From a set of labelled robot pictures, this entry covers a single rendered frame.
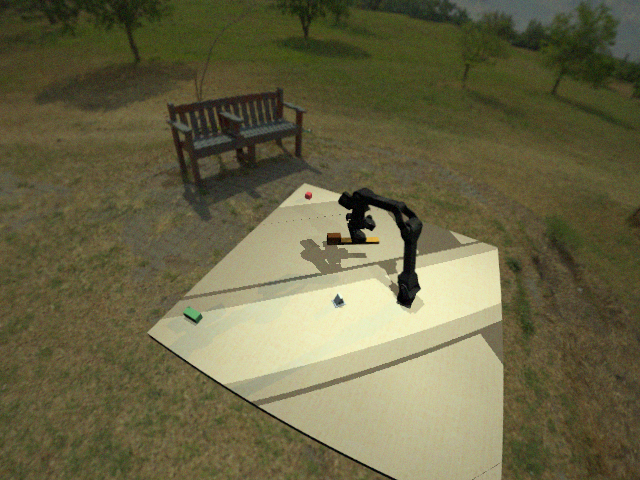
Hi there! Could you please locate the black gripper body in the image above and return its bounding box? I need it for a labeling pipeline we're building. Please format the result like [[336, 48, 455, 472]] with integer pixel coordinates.
[[346, 213, 367, 243]]

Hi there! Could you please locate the small green block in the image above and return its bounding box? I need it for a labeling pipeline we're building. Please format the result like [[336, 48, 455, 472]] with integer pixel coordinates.
[[182, 306, 203, 323]]

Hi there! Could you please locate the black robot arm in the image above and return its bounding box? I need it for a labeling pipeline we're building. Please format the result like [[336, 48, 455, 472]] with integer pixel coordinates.
[[338, 188, 422, 309]]

